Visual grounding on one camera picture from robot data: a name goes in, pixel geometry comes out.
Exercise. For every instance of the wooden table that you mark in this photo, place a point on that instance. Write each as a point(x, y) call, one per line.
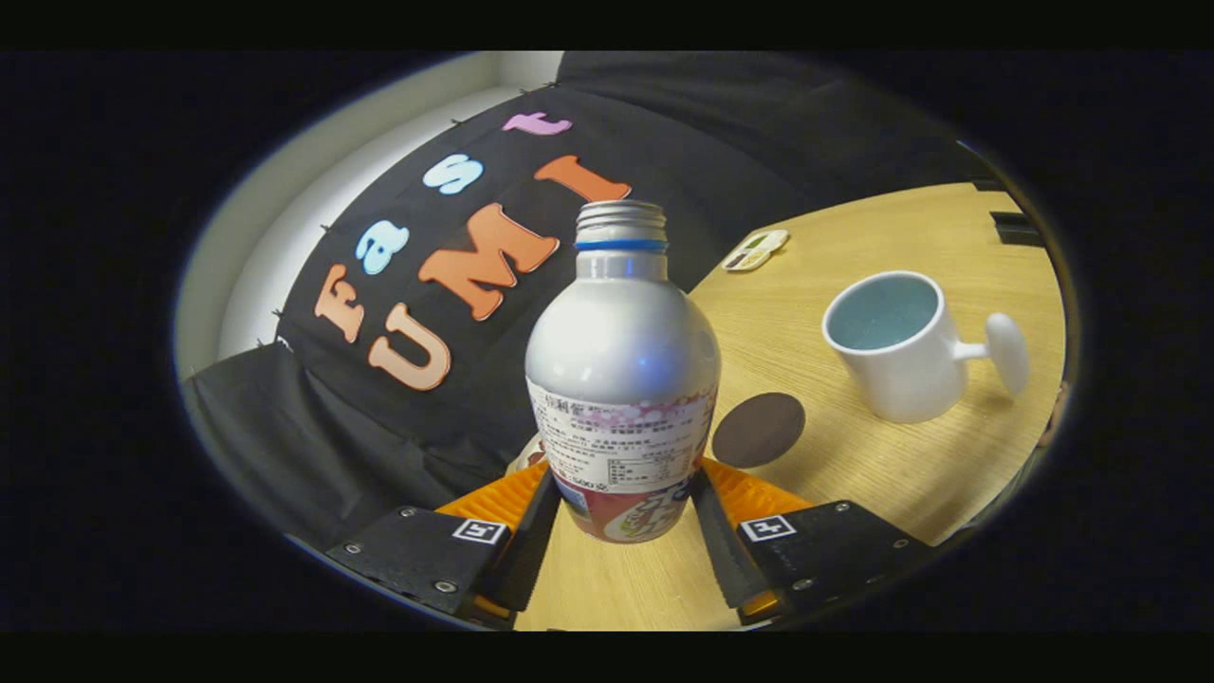
point(854, 474)

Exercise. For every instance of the round dark brown coaster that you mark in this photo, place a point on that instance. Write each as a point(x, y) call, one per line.
point(759, 430)

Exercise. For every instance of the black table clamp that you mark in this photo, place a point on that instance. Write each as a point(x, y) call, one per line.
point(988, 183)
point(1015, 230)

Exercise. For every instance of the white cup blue inside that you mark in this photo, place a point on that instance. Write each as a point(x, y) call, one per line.
point(901, 375)

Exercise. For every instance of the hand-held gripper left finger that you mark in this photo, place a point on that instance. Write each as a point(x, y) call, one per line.
point(531, 555)

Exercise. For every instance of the silver juice bottle red label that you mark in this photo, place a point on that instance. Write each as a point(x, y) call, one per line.
point(621, 351)

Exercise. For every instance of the small white compartment tray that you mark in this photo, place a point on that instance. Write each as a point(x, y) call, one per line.
point(754, 251)

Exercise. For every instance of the black backdrop cloth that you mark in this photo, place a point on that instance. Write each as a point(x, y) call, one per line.
point(398, 446)

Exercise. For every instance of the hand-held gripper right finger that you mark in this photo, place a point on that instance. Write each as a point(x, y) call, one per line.
point(721, 555)

